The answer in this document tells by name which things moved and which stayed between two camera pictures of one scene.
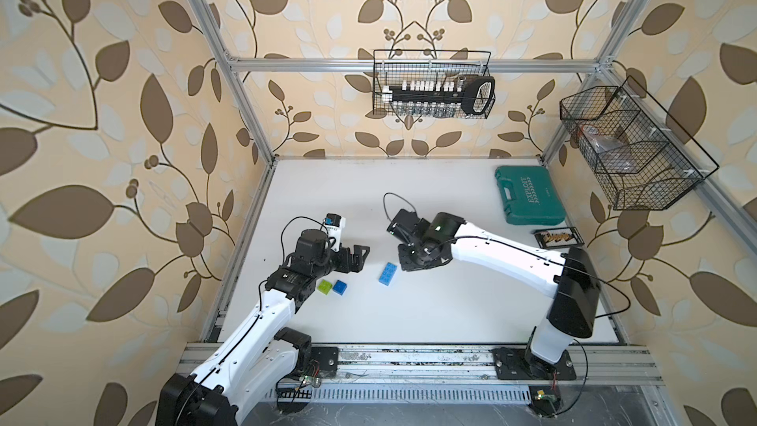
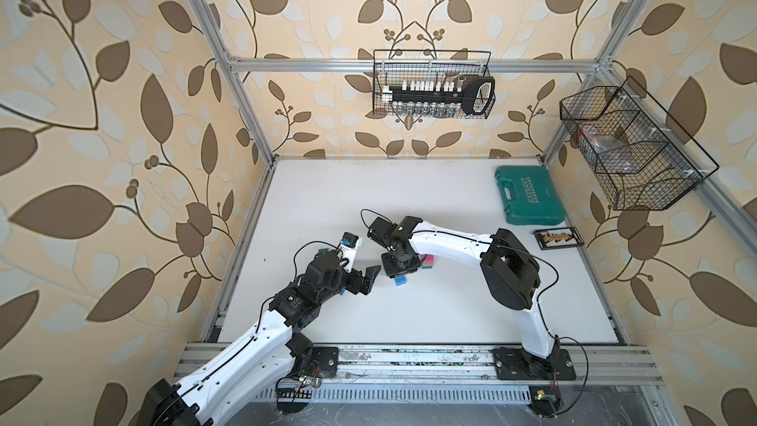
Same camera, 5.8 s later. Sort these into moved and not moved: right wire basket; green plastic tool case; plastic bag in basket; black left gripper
Moved: black left gripper
Not moved: green plastic tool case; right wire basket; plastic bag in basket
